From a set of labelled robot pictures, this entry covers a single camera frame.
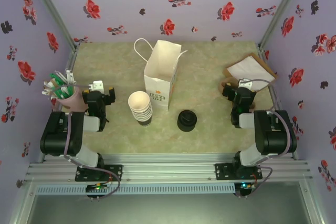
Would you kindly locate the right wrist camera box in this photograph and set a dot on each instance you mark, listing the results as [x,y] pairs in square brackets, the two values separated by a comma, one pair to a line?
[245,83]

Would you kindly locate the white paper takeout bag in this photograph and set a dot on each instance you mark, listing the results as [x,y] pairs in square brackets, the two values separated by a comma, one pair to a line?
[157,95]

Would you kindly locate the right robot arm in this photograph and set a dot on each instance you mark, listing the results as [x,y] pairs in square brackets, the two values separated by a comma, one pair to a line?
[273,134]

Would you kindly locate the brown cardboard cup sleeves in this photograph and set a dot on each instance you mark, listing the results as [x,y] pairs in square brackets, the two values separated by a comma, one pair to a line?
[229,79]

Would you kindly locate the white straw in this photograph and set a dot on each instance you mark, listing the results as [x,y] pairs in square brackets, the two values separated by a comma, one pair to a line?
[50,84]
[47,93]
[70,77]

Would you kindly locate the pink straw holder cup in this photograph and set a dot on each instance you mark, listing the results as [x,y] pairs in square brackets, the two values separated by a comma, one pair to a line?
[74,100]

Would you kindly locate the white napkin stack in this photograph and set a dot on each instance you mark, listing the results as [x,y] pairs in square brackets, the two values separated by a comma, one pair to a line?
[249,72]

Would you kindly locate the aluminium front rail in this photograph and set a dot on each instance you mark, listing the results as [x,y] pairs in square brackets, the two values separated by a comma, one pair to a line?
[168,166]

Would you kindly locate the aluminium frame post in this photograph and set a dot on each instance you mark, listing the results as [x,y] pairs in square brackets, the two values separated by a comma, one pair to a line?
[53,11]
[280,11]

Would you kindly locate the white napkins on tray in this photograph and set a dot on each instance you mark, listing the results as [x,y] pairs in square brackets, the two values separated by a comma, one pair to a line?
[265,64]

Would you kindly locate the aluminium lower frame rail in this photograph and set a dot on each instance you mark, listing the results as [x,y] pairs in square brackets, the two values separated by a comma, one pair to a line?
[312,203]
[22,203]

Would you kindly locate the stack of paper cups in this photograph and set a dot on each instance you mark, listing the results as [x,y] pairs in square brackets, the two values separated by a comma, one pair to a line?
[145,121]

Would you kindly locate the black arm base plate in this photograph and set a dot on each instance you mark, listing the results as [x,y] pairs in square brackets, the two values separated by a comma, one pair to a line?
[115,172]
[223,171]

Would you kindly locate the black controller board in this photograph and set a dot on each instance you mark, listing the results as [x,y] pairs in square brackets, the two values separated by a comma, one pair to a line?
[244,186]
[95,190]

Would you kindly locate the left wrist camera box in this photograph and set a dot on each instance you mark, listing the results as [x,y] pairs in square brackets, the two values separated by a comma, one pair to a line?
[96,85]

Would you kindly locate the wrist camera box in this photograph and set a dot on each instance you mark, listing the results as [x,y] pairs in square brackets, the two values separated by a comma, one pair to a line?
[96,85]
[245,83]

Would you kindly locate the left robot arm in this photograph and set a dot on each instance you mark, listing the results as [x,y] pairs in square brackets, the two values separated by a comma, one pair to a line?
[60,134]

